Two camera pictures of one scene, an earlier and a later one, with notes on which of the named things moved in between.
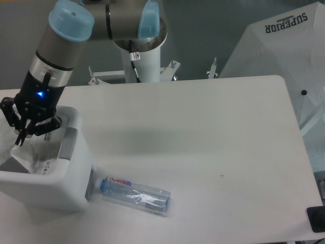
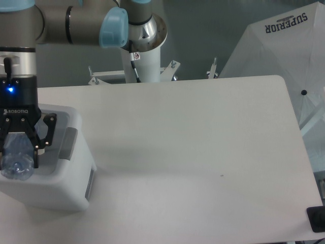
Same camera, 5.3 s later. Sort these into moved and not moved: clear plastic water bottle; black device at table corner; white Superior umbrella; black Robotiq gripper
Moved: clear plastic water bottle; black Robotiq gripper
Not moved: white Superior umbrella; black device at table corner
